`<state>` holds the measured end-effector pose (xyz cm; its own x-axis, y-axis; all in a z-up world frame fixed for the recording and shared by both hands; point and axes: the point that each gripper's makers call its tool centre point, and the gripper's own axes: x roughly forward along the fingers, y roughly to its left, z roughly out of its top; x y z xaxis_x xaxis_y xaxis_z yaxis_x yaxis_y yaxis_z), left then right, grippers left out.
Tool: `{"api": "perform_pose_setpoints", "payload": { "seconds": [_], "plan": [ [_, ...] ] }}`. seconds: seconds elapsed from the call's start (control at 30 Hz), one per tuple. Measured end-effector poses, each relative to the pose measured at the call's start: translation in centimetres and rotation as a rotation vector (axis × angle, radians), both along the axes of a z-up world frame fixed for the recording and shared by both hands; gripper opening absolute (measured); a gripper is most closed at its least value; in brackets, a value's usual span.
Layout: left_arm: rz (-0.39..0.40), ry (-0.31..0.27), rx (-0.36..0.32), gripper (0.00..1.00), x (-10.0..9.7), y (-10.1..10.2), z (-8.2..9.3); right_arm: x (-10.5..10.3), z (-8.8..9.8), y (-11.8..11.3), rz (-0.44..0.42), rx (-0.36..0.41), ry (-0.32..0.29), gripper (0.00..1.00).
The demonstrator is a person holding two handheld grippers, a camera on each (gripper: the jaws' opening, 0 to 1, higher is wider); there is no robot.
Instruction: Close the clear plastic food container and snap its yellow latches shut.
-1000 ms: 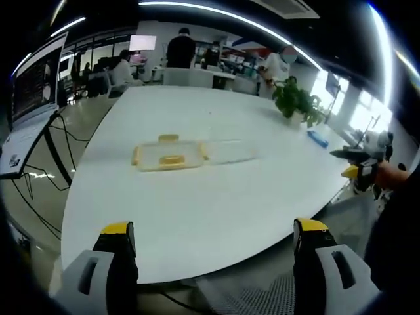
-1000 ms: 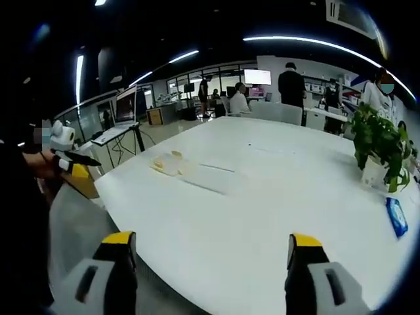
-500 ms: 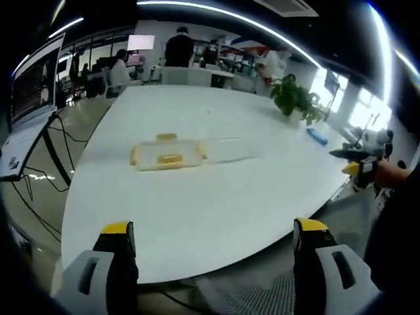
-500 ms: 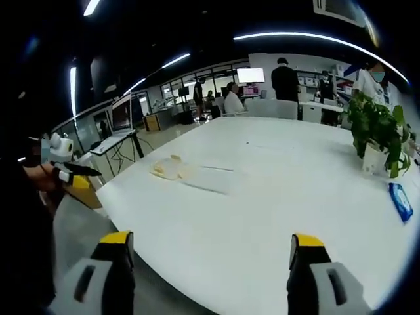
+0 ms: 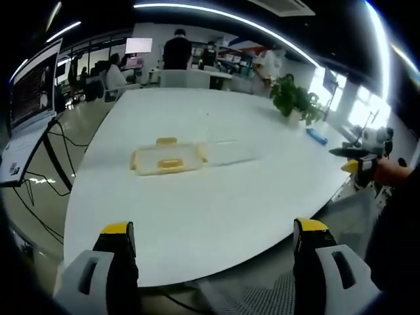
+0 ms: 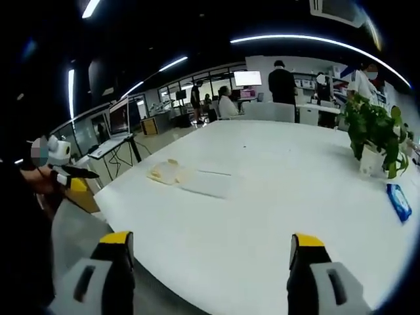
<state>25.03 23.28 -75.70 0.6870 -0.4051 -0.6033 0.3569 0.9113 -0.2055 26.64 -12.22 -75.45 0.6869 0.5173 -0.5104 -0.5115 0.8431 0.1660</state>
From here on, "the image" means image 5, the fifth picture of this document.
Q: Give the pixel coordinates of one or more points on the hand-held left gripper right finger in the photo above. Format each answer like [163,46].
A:
[331,275]

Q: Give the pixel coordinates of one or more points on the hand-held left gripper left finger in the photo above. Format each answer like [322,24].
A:
[98,279]

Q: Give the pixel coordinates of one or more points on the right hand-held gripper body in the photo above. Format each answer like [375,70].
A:
[377,141]

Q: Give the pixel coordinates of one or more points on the blue flat packet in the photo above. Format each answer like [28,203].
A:
[316,136]

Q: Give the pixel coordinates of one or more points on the person's dark clothing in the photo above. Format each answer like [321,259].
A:
[400,229]

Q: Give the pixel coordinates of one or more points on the screen on stand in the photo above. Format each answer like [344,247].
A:
[329,78]

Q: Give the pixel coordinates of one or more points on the long curved ceiling light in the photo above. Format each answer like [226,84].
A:
[382,49]
[236,23]

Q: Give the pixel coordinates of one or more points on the green potted plant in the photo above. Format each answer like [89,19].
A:
[295,95]

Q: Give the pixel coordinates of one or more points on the clear plastic lid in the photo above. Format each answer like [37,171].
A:
[229,152]

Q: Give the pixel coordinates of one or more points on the clear container with yellow latches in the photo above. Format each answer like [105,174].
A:
[164,159]

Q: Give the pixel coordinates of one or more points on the open laptop on stand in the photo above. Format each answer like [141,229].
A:
[31,88]

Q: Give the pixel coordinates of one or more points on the background computer monitor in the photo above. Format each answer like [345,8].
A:
[139,45]

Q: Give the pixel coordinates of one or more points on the short ceiling light strip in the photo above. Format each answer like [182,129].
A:
[64,31]

